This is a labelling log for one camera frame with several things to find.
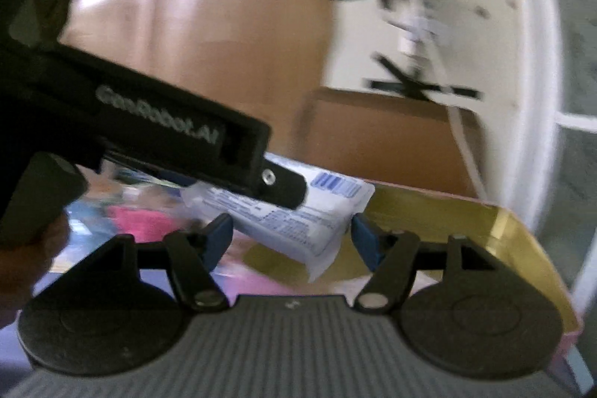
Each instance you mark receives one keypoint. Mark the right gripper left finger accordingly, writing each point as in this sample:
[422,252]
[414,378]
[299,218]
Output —
[192,257]

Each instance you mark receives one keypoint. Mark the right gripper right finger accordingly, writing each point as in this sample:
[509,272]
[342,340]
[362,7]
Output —
[391,258]

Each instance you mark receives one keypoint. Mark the pink knitted yarn bundle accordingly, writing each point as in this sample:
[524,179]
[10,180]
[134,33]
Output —
[146,224]

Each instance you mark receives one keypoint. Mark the white blue wipes packet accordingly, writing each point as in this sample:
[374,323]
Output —
[310,234]

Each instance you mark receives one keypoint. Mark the pink macaron biscuit tin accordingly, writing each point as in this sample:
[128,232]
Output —
[251,268]

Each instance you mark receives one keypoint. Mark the brown chair backrest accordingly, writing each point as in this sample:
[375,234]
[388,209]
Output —
[381,138]

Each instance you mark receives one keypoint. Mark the brown cardboard sheet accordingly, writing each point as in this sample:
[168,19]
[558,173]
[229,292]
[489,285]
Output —
[262,57]

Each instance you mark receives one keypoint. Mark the white power adapter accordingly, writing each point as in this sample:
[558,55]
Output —
[415,25]

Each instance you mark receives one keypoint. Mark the white window frame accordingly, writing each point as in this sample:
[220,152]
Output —
[552,187]

